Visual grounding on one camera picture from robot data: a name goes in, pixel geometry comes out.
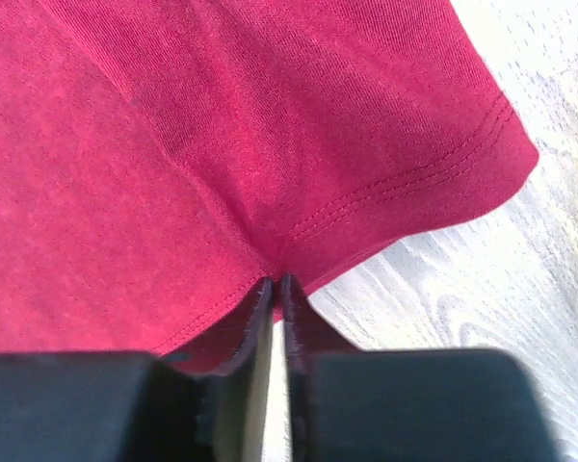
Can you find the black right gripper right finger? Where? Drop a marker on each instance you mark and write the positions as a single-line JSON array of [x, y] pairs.
[[459, 404]]

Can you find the dark red t-shirt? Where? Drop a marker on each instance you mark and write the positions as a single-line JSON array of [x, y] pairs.
[[158, 158]]

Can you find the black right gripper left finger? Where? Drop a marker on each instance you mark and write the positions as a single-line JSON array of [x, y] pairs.
[[204, 402]]

